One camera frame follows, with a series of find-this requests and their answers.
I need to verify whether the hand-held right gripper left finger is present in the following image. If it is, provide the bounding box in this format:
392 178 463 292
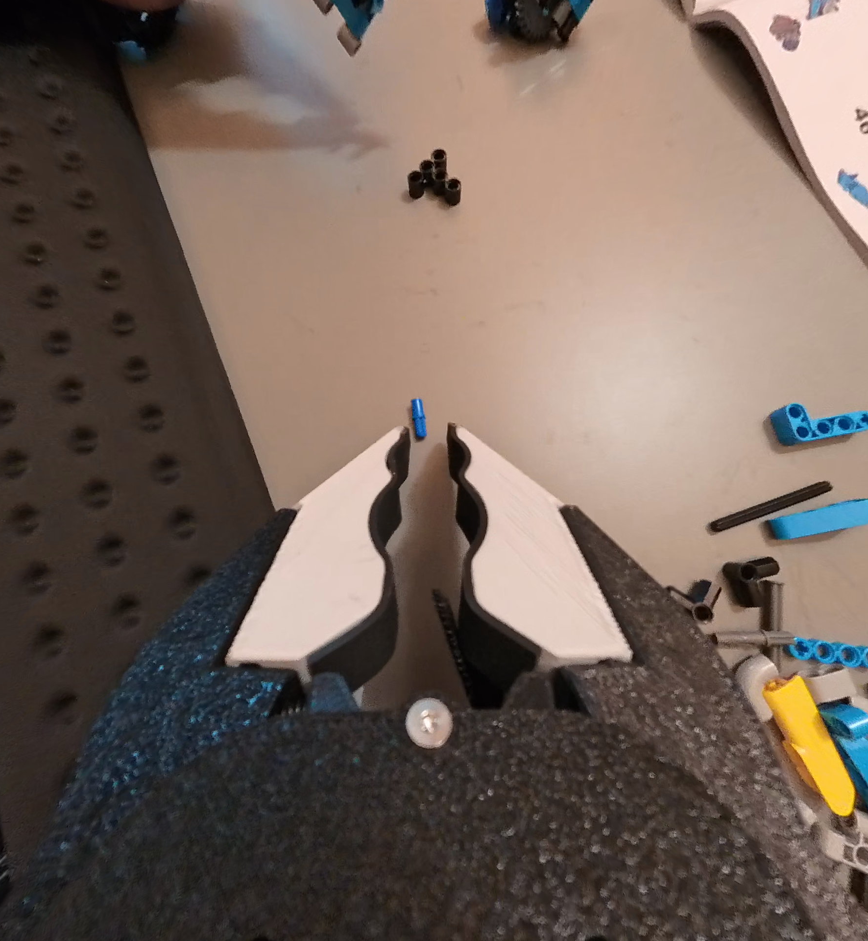
224 426 413 693

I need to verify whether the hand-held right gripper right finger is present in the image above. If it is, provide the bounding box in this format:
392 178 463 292
445 422 635 708

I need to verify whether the blue beam brick assembly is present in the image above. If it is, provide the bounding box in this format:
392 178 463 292
315 0 388 58

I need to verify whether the grey desk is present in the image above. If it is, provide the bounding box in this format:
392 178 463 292
118 0 868 846

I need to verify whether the long black axle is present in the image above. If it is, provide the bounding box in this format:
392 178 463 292
708 481 835 533

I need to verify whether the blue straight beam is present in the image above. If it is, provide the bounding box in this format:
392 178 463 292
765 497 868 542

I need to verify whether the blue L-shaped beam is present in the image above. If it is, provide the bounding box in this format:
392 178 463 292
768 402 868 446

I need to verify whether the pile of small brick parts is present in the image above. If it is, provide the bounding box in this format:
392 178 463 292
665 408 868 941

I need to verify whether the small black blue gear assembly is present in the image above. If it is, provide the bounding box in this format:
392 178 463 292
484 0 598 47

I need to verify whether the instruction booklet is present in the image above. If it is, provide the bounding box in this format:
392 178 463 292
687 0 868 293

